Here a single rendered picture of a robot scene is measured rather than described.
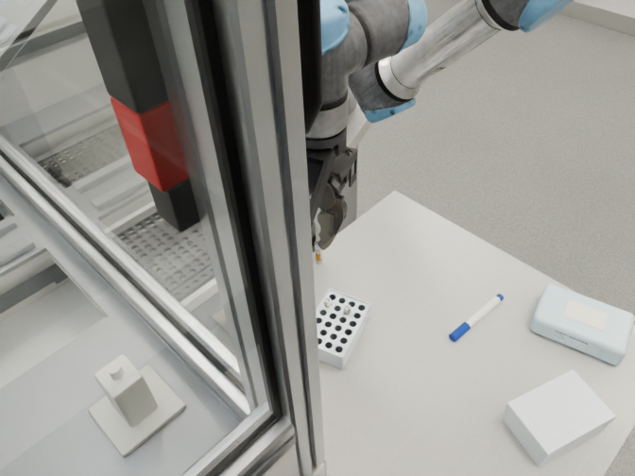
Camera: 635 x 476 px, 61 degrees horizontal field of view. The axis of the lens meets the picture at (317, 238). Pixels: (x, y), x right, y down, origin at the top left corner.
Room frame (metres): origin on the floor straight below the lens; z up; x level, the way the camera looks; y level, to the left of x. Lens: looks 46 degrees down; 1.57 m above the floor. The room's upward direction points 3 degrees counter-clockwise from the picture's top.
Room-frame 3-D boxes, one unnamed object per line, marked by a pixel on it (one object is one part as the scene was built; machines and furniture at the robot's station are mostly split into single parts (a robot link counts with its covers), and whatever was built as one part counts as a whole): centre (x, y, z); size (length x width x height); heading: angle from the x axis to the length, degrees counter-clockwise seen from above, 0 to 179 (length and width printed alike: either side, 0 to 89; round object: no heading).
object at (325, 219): (0.58, -0.03, 1.01); 0.06 x 0.03 x 0.09; 152
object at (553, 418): (0.37, -0.35, 0.79); 0.13 x 0.09 x 0.05; 113
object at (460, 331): (0.57, -0.28, 0.77); 0.14 x 0.02 x 0.02; 128
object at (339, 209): (0.56, -0.02, 1.06); 0.05 x 0.02 x 0.09; 63
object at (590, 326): (0.54, -0.45, 0.78); 0.15 x 0.10 x 0.04; 57
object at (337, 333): (0.56, -0.02, 0.78); 0.12 x 0.08 x 0.04; 152
